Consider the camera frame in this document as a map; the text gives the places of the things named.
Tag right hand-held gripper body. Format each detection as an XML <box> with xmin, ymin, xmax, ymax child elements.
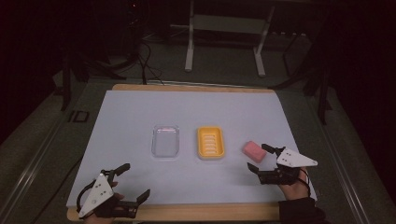
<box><xmin>258</xmin><ymin>147</ymin><xmax>318</xmax><ymax>187</ymax></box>

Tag clear plastic tray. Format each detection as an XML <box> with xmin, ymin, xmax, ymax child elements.
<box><xmin>150</xmin><ymin>124</ymin><xmax>181</xmax><ymax>159</ymax></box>

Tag black floor cables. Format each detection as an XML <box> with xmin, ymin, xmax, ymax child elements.
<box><xmin>135</xmin><ymin>39</ymin><xmax>165</xmax><ymax>86</ymax></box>

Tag person's right hand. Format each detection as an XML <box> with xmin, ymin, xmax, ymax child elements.
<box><xmin>277</xmin><ymin>167</ymin><xmax>311</xmax><ymax>202</ymax></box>

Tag yellow soap dish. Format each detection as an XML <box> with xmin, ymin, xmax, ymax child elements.
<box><xmin>196</xmin><ymin>125</ymin><xmax>226</xmax><ymax>161</ymax></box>

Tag person's left hand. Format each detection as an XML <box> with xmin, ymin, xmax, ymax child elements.
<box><xmin>83</xmin><ymin>181</ymin><xmax>125</xmax><ymax>224</ymax></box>

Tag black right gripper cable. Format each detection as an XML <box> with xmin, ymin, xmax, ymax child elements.
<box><xmin>298</xmin><ymin>167</ymin><xmax>312</xmax><ymax>198</ymax></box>

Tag white table mat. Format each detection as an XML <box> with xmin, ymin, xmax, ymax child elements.
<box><xmin>65</xmin><ymin>90</ymin><xmax>318</xmax><ymax>208</ymax></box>

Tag black stand legs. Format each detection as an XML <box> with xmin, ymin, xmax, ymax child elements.
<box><xmin>59</xmin><ymin>46</ymin><xmax>127</xmax><ymax>112</ymax></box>
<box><xmin>270</xmin><ymin>31</ymin><xmax>332</xmax><ymax>126</ymax></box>

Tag pink soap bar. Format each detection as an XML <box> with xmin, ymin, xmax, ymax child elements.
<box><xmin>242</xmin><ymin>140</ymin><xmax>268</xmax><ymax>164</ymax></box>

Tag white metal stand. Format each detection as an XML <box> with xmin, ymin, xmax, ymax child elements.
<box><xmin>170</xmin><ymin>0</ymin><xmax>276</xmax><ymax>78</ymax></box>

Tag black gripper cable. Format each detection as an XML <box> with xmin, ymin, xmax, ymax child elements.
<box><xmin>76</xmin><ymin>179</ymin><xmax>97</xmax><ymax>214</ymax></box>
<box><xmin>298</xmin><ymin>167</ymin><xmax>312</xmax><ymax>198</ymax></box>

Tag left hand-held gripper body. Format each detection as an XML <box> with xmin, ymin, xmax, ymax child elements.
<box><xmin>76</xmin><ymin>170</ymin><xmax>139</xmax><ymax>219</ymax></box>

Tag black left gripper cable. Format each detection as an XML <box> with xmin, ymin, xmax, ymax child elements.
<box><xmin>76</xmin><ymin>179</ymin><xmax>97</xmax><ymax>214</ymax></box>

